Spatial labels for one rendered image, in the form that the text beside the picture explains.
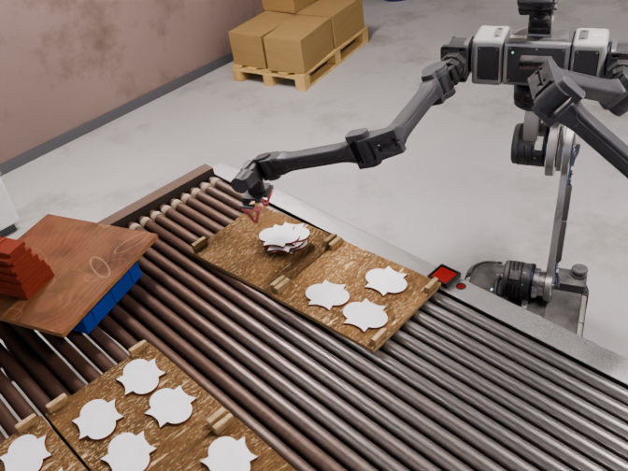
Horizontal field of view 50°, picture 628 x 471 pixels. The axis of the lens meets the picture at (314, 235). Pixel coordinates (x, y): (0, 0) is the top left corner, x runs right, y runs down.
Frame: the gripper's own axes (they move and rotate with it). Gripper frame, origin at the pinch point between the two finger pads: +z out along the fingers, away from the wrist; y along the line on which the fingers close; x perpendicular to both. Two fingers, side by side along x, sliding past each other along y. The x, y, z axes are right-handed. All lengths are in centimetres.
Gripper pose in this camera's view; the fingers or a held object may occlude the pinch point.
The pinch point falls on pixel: (260, 212)
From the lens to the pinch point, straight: 228.6
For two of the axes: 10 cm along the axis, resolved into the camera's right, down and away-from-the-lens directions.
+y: -3.0, 6.0, -7.4
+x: 9.5, 1.0, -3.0
